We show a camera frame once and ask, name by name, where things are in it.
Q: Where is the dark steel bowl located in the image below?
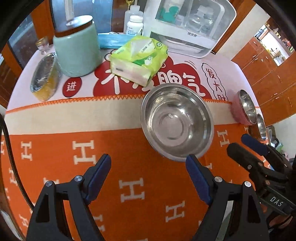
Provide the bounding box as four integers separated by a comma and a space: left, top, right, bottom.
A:
249, 113, 267, 142

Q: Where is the pink steel bowl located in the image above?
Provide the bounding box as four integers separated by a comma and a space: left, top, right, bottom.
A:
231, 89, 257, 126

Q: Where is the wide steel bowl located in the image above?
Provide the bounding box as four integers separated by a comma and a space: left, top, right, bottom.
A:
140, 83, 214, 162

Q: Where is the orange H pattern cloth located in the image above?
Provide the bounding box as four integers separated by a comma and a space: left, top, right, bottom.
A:
0, 94, 271, 241

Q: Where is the red white table mat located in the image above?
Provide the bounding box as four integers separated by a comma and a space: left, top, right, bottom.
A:
62, 49, 232, 103

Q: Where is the white storage box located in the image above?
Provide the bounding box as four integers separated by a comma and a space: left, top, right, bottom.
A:
143, 0, 237, 58

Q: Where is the mint green canister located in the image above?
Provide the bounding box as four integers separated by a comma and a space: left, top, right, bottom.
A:
53, 15, 102, 77

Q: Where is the green tissue pack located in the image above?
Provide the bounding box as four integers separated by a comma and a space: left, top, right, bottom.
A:
110, 35, 168, 87

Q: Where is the small glass jar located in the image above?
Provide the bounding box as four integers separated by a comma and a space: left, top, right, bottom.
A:
36, 36, 50, 55

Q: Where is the white pill bottle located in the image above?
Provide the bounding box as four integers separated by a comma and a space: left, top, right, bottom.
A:
125, 15, 144, 36

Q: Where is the white squeeze bottle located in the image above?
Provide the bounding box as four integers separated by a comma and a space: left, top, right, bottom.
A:
123, 0, 143, 34

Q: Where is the black cable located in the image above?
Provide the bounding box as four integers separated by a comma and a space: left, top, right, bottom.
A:
0, 114, 35, 209

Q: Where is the wooden wall cabinet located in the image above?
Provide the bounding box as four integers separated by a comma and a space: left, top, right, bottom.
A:
231, 16, 296, 127

